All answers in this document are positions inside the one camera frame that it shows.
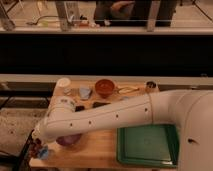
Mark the dark purple grape bunch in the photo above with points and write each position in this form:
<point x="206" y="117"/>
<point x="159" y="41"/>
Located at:
<point x="35" y="146"/>

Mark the light blue cloth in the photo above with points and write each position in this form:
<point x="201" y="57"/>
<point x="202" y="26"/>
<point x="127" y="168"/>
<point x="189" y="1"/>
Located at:
<point x="85" y="92"/>

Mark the red bowl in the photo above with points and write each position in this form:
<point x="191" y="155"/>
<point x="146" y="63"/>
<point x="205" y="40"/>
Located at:
<point x="104" y="88"/>

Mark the wooden table board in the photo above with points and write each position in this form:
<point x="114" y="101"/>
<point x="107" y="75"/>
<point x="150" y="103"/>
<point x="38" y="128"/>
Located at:
<point x="93" y="150"/>

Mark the green plastic tray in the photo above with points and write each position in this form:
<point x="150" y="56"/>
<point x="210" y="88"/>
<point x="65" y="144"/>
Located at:
<point x="154" y="146"/>

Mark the small metal cup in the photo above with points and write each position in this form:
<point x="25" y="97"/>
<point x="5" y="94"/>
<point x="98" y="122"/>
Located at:
<point x="150" y="86"/>

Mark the purple bowl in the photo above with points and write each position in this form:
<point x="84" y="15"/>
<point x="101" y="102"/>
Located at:
<point x="68" y="140"/>

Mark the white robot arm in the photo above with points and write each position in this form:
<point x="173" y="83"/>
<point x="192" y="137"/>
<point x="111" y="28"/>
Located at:
<point x="190" y="110"/>

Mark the blue plastic cup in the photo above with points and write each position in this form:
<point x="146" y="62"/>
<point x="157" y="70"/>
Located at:
<point x="43" y="153"/>

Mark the blue sponge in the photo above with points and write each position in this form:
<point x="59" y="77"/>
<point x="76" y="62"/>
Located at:
<point x="125" y="98"/>

